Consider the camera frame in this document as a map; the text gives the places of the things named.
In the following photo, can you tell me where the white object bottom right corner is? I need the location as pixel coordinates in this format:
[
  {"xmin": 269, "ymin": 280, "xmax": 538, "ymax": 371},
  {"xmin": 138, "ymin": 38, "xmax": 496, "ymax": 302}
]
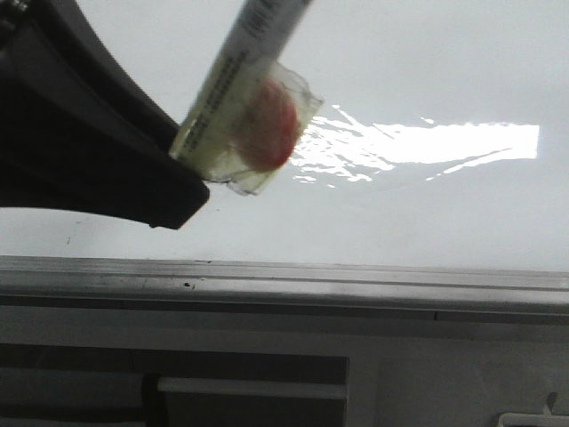
[{"xmin": 496, "ymin": 391, "xmax": 568, "ymax": 427}]

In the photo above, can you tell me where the white whiteboard with aluminium frame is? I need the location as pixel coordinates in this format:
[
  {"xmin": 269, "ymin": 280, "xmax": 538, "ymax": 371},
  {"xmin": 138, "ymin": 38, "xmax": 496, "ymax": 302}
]
[{"xmin": 1, "ymin": 1, "xmax": 568, "ymax": 316}]

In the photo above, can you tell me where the white black-tipped whiteboard marker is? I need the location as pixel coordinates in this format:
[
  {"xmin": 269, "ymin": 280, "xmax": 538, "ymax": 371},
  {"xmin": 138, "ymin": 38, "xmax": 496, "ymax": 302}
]
[{"xmin": 169, "ymin": 1, "xmax": 323, "ymax": 195}]

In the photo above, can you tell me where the grey slotted panel below board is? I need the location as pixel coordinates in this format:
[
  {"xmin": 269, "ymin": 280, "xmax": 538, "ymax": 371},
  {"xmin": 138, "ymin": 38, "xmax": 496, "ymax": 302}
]
[{"xmin": 1, "ymin": 344, "xmax": 348, "ymax": 426}]

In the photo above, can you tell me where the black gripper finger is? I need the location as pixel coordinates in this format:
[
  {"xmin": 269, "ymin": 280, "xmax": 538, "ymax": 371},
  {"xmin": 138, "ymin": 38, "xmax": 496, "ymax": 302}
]
[{"xmin": 1, "ymin": 1, "xmax": 210, "ymax": 230}]

